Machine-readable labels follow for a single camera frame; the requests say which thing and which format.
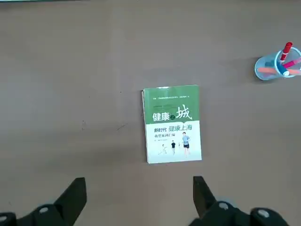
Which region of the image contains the red marker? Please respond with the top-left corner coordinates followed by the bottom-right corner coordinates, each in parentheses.
top-left (279, 41), bottom-right (293, 61)

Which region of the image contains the orange marker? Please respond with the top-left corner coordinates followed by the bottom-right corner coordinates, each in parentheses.
top-left (257, 67), bottom-right (301, 77)

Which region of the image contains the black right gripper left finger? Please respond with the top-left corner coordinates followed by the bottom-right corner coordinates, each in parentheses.
top-left (0, 178), bottom-right (87, 226)

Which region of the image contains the blue marker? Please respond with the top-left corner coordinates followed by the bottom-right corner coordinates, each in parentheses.
top-left (264, 60), bottom-right (290, 76)

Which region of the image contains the pink marker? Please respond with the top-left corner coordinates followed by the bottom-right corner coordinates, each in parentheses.
top-left (282, 57), bottom-right (301, 69)

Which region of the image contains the clear pen cup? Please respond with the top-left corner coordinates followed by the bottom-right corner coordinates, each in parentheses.
top-left (254, 47), bottom-right (301, 81)

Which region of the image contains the green and white book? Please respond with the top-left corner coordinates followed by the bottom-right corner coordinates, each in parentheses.
top-left (141, 85), bottom-right (203, 164)

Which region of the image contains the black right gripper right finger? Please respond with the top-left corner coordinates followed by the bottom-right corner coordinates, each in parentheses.
top-left (188, 176), bottom-right (290, 226)

